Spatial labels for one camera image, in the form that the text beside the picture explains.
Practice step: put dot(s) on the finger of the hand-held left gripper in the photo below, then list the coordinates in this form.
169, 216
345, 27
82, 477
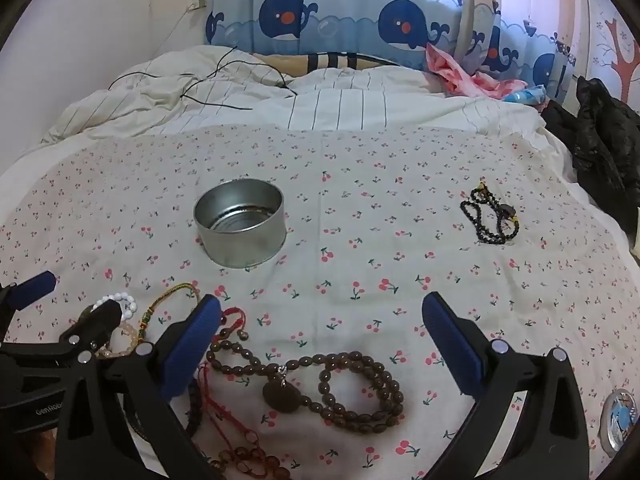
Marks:
97, 320
35, 287

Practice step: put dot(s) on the pink patterned cloth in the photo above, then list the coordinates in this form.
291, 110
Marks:
457, 77

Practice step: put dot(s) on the round metal tin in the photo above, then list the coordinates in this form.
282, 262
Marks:
240, 247

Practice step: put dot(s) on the light blue packet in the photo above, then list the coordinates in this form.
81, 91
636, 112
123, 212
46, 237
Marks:
525, 95

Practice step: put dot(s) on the tan striped pillow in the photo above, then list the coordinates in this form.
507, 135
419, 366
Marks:
325, 61

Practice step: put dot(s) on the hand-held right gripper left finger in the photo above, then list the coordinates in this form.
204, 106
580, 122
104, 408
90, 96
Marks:
192, 345

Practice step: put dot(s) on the black padded jacket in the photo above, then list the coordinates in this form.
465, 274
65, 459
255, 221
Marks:
600, 135

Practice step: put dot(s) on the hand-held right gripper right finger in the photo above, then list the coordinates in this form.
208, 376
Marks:
452, 345

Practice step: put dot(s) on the cherry print bed sheet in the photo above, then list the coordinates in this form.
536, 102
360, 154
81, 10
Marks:
350, 185

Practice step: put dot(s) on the blue whale print curtain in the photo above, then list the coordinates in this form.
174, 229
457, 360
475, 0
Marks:
290, 15

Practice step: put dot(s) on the round printed tin lid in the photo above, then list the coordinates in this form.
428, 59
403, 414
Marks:
620, 420

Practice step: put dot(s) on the white striped duvet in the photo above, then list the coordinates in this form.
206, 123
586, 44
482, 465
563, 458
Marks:
350, 100

